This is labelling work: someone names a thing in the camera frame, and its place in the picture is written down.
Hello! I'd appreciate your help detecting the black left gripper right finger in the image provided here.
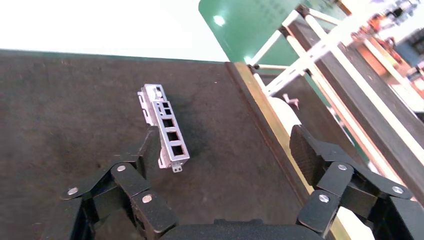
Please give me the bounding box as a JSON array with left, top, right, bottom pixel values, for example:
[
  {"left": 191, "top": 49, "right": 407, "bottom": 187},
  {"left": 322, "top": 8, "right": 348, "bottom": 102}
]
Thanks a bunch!
[{"left": 289, "top": 124, "right": 414, "bottom": 238}]

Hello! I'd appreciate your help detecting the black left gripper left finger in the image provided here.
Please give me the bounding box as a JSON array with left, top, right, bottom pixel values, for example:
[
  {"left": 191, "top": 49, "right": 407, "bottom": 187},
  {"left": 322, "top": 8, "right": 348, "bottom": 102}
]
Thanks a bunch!
[{"left": 60, "top": 125, "right": 180, "bottom": 240}]

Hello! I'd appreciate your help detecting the metal bracket with square holes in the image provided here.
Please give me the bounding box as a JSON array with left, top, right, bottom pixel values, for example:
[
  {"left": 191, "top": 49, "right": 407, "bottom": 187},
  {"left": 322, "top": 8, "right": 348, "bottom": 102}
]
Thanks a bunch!
[{"left": 137, "top": 83, "right": 191, "bottom": 174}]

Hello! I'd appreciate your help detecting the black container with brass edges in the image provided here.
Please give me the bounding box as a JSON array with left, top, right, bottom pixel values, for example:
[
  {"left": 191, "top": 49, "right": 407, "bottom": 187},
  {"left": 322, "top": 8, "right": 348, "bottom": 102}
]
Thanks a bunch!
[{"left": 0, "top": 48, "right": 352, "bottom": 240}]

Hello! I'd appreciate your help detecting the black and white cart frame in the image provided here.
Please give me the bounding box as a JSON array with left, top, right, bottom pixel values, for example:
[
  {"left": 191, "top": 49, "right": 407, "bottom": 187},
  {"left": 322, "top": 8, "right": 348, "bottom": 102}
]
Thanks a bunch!
[{"left": 246, "top": 3, "right": 424, "bottom": 203}]

